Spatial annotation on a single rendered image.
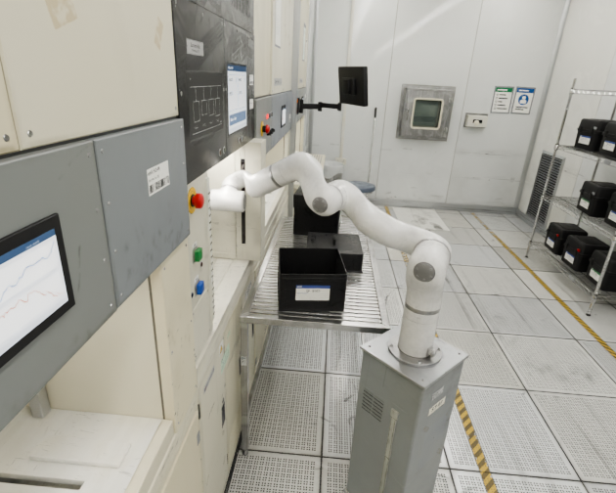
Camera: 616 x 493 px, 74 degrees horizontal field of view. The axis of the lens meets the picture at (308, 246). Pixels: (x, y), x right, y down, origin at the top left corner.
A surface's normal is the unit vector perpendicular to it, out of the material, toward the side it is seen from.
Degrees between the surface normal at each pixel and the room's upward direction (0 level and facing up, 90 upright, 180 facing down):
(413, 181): 90
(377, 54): 90
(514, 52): 90
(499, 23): 90
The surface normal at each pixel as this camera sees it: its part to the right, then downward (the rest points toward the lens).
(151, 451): 0.05, -0.92
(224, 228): -0.07, 0.37
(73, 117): 1.00, 0.07
